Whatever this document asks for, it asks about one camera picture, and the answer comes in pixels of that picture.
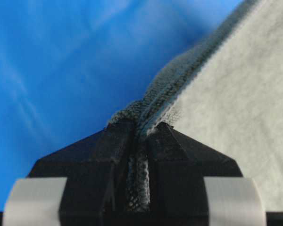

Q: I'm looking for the left gripper black right finger with tape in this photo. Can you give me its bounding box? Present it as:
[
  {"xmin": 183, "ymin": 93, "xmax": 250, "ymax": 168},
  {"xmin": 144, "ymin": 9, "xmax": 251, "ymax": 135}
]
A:
[{"xmin": 146, "ymin": 122, "xmax": 266, "ymax": 226}]

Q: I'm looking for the left gripper black left finger with tape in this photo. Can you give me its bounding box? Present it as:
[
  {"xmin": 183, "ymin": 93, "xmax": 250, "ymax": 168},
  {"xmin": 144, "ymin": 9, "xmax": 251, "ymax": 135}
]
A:
[{"xmin": 2, "ymin": 121, "xmax": 135, "ymax": 226}]

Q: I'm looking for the blue table cloth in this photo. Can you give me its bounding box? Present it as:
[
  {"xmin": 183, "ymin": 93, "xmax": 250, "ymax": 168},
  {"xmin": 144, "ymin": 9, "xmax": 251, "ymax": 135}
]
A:
[{"xmin": 0, "ymin": 0, "xmax": 239, "ymax": 211}]

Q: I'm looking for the large grey terry towel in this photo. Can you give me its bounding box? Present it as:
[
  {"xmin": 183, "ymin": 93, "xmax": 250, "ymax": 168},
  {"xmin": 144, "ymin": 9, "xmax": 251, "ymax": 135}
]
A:
[{"xmin": 110, "ymin": 0, "xmax": 283, "ymax": 211}]

